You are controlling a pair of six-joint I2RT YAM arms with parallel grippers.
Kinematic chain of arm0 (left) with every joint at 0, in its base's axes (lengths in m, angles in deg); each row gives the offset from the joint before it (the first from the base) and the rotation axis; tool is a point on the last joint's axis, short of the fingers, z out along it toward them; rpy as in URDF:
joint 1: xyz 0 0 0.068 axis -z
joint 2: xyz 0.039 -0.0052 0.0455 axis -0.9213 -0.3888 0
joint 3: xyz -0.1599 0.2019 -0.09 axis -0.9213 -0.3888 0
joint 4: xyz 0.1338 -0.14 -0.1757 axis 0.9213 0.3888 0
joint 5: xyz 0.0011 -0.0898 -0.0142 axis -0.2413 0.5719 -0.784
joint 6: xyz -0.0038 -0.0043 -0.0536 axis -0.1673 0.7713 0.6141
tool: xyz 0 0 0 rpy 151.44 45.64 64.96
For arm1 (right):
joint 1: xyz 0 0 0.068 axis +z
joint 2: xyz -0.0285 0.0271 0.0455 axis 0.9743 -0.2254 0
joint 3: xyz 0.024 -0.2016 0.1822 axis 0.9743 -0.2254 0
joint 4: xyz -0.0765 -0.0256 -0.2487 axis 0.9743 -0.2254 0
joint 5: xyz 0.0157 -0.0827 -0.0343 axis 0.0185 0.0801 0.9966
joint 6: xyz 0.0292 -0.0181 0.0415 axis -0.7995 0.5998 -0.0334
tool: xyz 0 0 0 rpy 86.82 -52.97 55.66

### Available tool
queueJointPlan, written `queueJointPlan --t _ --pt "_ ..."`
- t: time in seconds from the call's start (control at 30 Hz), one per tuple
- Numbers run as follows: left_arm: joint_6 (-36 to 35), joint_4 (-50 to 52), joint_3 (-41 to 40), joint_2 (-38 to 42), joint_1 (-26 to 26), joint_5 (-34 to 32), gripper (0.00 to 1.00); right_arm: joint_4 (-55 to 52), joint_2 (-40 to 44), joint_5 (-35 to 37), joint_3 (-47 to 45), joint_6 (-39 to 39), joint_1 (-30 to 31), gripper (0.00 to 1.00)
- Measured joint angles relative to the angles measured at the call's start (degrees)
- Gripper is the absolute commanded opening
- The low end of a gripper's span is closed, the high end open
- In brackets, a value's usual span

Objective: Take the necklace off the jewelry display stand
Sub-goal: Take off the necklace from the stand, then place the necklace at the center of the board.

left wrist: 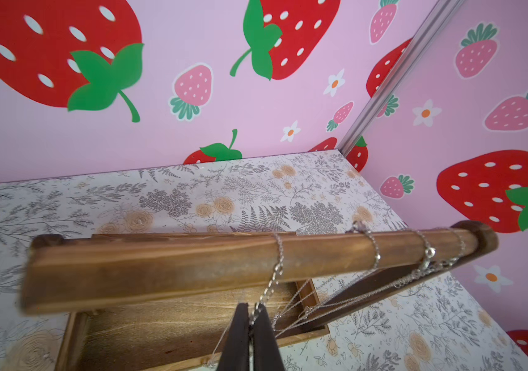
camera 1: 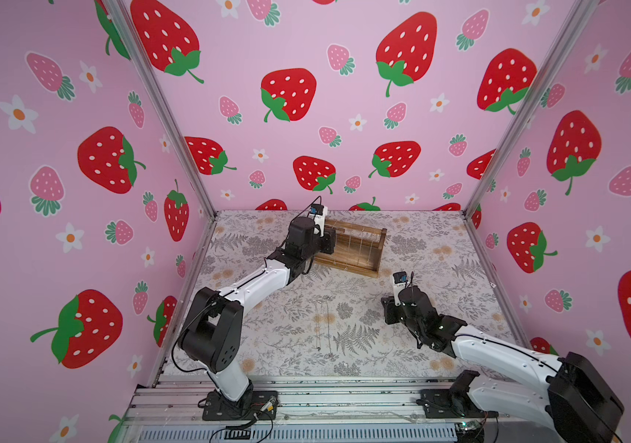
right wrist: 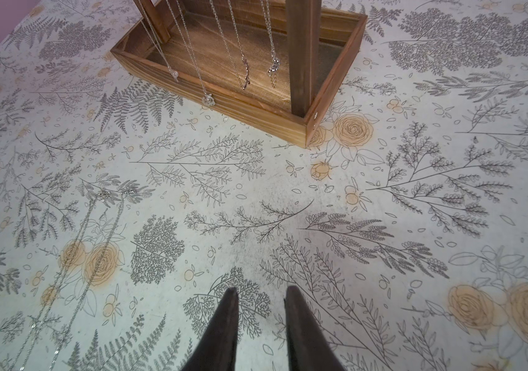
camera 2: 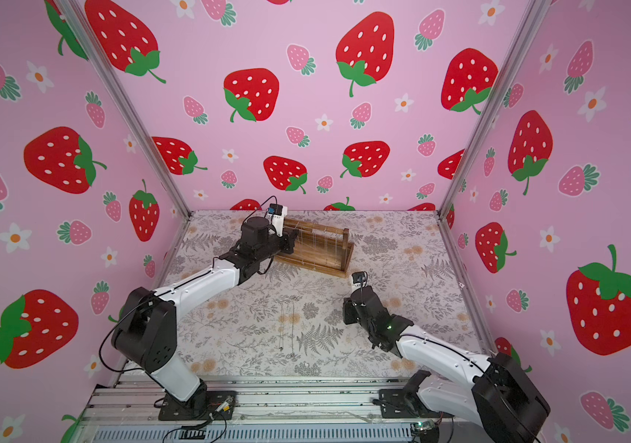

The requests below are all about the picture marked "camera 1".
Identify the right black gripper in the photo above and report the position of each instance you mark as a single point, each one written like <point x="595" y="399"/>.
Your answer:
<point x="390" y="310"/>

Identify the wooden jewelry display stand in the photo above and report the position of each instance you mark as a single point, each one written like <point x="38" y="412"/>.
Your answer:
<point x="358" y="248"/>

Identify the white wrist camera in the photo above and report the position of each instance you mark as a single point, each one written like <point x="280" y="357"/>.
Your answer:
<point x="400" y="281"/>
<point x="319" y="212"/>

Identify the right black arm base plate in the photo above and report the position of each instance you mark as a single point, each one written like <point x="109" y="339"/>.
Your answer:
<point x="442" y="404"/>

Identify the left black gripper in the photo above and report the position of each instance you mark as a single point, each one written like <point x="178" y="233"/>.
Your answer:
<point x="325" y="241"/>

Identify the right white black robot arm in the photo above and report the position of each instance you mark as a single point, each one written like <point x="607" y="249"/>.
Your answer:
<point x="564" y="393"/>

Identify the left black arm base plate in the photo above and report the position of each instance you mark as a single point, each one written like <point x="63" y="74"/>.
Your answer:
<point x="253" y="405"/>

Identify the aluminium rail frame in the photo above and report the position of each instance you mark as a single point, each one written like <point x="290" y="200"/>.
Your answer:
<point x="311" y="410"/>

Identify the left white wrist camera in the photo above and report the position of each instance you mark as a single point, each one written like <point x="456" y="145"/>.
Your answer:
<point x="319" y="212"/>

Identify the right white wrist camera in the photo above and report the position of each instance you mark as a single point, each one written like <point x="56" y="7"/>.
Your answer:
<point x="400" y="281"/>

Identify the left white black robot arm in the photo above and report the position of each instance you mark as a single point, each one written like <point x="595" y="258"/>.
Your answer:
<point x="211" y="334"/>

